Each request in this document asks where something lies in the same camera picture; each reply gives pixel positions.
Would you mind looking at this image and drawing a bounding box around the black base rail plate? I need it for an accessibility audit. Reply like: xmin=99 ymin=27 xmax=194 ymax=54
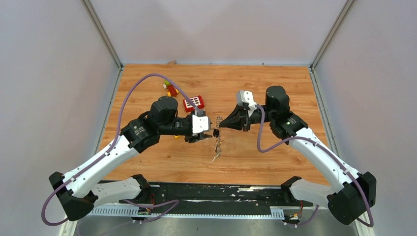
xmin=131 ymin=182 xmax=313 ymax=216

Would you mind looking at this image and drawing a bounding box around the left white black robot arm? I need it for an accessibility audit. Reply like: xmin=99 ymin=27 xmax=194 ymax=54
xmin=49 ymin=96 xmax=211 ymax=221

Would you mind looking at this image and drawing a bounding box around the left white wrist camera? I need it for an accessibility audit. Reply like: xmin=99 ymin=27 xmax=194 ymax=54
xmin=191 ymin=110 xmax=211 ymax=135

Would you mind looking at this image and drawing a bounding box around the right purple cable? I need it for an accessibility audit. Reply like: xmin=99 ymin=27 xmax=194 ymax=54
xmin=255 ymin=104 xmax=374 ymax=228

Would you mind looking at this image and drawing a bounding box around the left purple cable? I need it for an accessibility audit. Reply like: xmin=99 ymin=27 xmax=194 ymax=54
xmin=41 ymin=73 xmax=204 ymax=227

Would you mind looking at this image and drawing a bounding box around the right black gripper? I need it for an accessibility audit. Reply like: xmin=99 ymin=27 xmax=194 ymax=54
xmin=218 ymin=104 xmax=275 ymax=132

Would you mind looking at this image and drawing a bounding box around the purple cable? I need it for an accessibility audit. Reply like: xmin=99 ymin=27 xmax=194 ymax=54
xmin=255 ymin=104 xmax=374 ymax=228
xmin=41 ymin=73 xmax=204 ymax=227

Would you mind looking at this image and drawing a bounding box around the lego car toy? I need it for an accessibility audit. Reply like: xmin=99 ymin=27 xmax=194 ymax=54
xmin=163 ymin=80 xmax=179 ymax=97

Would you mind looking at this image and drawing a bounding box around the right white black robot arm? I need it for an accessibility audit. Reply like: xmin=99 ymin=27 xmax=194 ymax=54
xmin=219 ymin=86 xmax=377 ymax=227

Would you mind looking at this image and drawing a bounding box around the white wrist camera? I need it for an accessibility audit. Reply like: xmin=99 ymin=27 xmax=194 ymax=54
xmin=191 ymin=110 xmax=211 ymax=135
xmin=236 ymin=90 xmax=257 ymax=117

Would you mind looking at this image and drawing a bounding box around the red lego window brick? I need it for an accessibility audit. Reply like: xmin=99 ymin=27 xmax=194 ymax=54
xmin=183 ymin=95 xmax=205 ymax=113

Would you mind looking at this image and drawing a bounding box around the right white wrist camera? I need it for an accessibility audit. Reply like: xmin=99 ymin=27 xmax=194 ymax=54
xmin=236 ymin=90 xmax=257 ymax=117

